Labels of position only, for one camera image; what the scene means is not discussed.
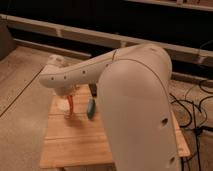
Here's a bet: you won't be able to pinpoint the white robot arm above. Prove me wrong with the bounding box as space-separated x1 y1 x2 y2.
39 43 181 171

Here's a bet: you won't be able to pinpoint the metal shelf rail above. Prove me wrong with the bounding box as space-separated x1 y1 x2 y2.
0 13 213 67

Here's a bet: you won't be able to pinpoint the wooden board table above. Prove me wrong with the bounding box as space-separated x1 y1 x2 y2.
40 85 190 171

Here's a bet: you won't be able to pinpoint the blue sponge block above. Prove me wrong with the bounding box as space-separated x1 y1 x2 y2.
87 99 96 119

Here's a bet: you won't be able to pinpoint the black floor cables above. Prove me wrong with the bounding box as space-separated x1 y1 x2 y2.
168 78 213 171

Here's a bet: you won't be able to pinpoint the small dark brown object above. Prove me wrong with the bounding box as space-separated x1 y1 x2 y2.
89 84 97 97

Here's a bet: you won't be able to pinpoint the red chili pepper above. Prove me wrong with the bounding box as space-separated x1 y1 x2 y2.
67 95 74 115

